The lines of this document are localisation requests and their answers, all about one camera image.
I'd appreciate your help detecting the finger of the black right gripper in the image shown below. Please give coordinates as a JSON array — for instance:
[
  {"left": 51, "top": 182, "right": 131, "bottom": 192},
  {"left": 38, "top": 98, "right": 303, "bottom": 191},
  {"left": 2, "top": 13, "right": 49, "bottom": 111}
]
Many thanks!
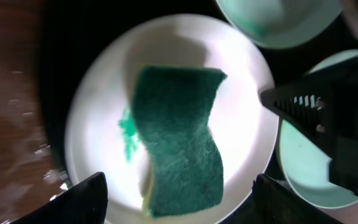
[{"left": 260, "top": 84, "right": 334, "bottom": 156}]

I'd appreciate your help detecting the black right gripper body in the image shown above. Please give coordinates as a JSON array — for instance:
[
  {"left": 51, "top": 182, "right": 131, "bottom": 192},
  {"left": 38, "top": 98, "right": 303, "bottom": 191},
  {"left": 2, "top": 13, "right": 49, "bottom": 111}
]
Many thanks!
[{"left": 329, "top": 65, "right": 358, "bottom": 196}]

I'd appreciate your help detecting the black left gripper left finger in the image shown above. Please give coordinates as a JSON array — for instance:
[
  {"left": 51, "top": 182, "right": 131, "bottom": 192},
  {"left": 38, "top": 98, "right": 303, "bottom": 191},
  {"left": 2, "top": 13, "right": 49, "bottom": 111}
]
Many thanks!
[{"left": 12, "top": 172, "right": 108, "bottom": 224}]

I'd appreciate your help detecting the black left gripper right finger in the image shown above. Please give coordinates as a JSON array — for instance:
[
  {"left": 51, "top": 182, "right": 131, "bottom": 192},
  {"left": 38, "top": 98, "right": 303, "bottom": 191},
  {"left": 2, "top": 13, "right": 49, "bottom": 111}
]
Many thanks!
[{"left": 252, "top": 174, "right": 342, "bottom": 224}]

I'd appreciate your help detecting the mint plate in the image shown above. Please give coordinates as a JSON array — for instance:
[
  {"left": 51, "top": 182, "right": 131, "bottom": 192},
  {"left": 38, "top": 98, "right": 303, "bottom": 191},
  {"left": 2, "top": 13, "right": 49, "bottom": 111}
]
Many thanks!
[
  {"left": 216, "top": 0, "right": 342, "bottom": 49},
  {"left": 277, "top": 49, "right": 358, "bottom": 209}
]

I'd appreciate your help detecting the white plate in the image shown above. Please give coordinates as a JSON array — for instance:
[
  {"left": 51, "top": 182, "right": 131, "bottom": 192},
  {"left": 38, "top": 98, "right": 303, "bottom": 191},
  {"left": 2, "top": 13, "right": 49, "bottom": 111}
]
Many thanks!
[{"left": 65, "top": 14, "right": 278, "bottom": 223}]

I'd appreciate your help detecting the green yellow sponge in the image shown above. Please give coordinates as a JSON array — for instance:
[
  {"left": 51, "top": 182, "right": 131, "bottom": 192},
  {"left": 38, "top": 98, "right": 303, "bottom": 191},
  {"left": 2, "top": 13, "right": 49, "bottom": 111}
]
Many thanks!
[{"left": 131, "top": 66, "right": 227, "bottom": 218}]

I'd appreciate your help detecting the mint plate top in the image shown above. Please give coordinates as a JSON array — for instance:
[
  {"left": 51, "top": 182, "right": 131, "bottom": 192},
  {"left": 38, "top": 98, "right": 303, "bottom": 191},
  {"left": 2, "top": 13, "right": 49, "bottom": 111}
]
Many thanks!
[{"left": 216, "top": 0, "right": 342, "bottom": 49}]

